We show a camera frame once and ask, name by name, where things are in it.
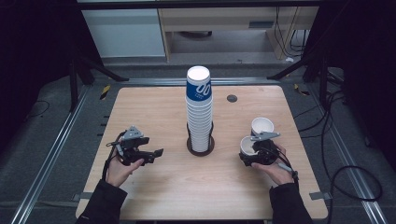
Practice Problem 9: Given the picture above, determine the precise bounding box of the looped black floor cable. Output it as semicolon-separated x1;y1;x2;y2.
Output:
320;90;383;224

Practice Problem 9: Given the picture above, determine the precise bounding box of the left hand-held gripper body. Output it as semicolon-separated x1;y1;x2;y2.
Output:
118;125;145;166

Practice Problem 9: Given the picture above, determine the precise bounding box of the white cabinet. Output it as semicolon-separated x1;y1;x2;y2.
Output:
81;8;166;59

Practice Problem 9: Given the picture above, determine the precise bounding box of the bundle of hanging black cables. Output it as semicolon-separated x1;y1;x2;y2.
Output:
274;7;310;59

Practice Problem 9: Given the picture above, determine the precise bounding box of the person's right hand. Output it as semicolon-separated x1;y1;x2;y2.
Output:
251;144;295;186

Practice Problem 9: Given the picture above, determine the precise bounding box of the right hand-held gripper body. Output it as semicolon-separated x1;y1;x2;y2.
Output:
250;131;281;166

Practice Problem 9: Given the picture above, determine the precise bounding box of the stack of white paper cups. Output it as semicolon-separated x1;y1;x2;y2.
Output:
185;64;215;153

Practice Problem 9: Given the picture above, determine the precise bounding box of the grey table bracket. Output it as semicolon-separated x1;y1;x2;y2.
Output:
72;191;95;202
308;191;332;201

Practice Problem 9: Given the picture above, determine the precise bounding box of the black metal stand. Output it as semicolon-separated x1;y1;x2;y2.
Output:
68;55;129;113
266;55;332;110

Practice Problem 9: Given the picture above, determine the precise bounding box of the person's left hand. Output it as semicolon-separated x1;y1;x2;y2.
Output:
106;154;145;188

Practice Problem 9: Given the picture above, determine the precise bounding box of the light wooden desk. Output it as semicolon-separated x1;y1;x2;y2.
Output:
158;7;320;61

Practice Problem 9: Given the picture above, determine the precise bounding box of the yellow black hazard tape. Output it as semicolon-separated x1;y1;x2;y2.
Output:
293;83;311;96
99;85;111;101

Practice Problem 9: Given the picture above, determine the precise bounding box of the blue banded paper cup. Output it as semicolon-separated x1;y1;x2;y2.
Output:
239;135;260;157
250;117;276;138

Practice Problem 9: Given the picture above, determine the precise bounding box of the thin black floor cable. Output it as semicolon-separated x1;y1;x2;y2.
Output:
22;100;50;122

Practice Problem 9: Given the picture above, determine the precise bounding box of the black cup holder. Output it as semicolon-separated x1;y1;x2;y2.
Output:
186;121;216;157

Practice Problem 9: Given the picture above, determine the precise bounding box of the aluminium floor rail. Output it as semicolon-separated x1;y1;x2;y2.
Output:
306;83;389;224
8;85;92;224
120;77;281;87

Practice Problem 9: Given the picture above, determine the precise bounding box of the right hand-held gripper cable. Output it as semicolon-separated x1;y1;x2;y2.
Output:
274;148;300;188

